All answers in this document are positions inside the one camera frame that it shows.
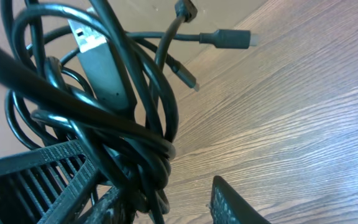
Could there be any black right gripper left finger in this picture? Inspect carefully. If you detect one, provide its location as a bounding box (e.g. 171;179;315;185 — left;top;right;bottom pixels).
73;183;142;224

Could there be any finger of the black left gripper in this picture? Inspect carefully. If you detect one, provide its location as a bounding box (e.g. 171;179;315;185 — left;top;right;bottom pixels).
0;140;99;223

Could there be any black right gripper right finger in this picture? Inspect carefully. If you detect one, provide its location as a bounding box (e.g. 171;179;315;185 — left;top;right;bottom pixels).
209;175;270;224

